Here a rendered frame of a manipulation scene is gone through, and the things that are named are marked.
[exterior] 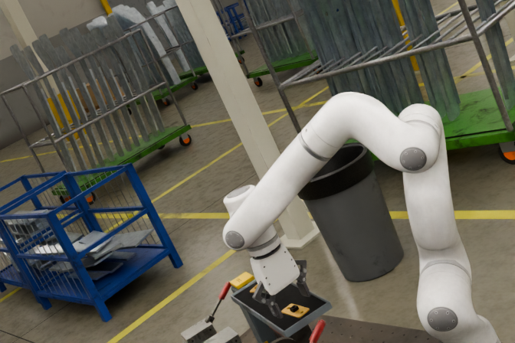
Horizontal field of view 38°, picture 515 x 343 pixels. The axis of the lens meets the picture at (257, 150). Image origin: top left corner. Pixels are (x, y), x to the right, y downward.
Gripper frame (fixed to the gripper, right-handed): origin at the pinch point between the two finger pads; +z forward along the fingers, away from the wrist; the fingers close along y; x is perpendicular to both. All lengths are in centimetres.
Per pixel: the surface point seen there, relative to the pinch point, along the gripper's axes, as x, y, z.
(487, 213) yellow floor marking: -171, -226, 119
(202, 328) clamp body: -47.0, 8.0, 12.4
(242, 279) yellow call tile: -36.0, -6.1, 2.5
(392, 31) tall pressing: -277, -303, 13
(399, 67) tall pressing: -276, -295, 39
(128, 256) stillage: -432, -89, 94
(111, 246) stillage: -415, -76, 76
